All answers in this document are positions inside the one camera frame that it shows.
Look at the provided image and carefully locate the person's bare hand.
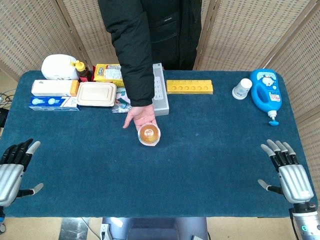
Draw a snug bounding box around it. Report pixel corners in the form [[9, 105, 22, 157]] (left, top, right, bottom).
[[122, 103, 159, 133]]

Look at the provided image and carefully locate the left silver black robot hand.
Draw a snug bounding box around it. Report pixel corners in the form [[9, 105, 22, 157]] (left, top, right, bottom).
[[0, 138, 45, 207]]

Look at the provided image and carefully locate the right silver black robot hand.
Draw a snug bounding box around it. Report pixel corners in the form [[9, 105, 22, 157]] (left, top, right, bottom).
[[257, 139, 315, 204]]

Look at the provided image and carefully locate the orange jelly cup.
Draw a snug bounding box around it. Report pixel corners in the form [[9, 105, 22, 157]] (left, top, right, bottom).
[[136, 120, 162, 147]]

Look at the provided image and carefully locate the black jacket sleeve forearm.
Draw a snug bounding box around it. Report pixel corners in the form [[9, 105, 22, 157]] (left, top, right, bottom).
[[104, 0, 155, 107]]

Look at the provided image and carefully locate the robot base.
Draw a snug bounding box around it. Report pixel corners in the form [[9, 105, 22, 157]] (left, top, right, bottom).
[[101, 216, 209, 240]]

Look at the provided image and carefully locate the person's black jacket torso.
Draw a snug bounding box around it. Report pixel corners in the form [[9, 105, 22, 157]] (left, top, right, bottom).
[[139, 0, 203, 71]]

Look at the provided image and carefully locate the colourful snack packet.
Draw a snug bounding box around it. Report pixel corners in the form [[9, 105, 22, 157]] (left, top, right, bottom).
[[111, 86, 133, 114]]

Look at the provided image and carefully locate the grey remote control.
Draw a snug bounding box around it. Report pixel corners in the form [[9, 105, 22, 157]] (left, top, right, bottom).
[[151, 62, 170, 118]]

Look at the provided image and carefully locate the blue table cloth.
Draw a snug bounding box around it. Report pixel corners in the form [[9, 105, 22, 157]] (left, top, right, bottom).
[[0, 69, 319, 219]]

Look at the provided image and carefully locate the beige lunch box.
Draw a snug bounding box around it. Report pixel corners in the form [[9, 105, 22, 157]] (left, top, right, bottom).
[[76, 81, 118, 108]]

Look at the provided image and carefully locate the yellow snack box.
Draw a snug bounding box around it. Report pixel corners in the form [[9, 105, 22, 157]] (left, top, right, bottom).
[[93, 63, 125, 88]]

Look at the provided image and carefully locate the yellow block with holes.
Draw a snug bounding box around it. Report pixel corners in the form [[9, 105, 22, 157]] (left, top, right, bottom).
[[166, 79, 214, 95]]

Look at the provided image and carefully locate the yellow capped honey bottle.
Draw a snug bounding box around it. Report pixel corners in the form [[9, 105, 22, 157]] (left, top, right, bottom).
[[71, 60, 94, 80]]

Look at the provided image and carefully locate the blue white toothpaste box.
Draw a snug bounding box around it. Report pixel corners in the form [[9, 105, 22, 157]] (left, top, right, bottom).
[[28, 95, 81, 112]]

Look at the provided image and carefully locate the blue detergent pump bottle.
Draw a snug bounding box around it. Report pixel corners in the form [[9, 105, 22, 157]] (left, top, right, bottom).
[[249, 68, 284, 127]]

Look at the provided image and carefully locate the white orange carton box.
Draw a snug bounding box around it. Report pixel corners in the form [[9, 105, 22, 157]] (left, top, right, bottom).
[[31, 79, 80, 98]]

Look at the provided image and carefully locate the white plastic jug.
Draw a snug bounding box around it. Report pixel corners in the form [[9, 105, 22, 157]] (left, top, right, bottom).
[[41, 53, 79, 81]]

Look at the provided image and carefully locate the white plastic cup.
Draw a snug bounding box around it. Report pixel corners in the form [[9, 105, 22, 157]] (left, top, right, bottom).
[[231, 78, 253, 101]]

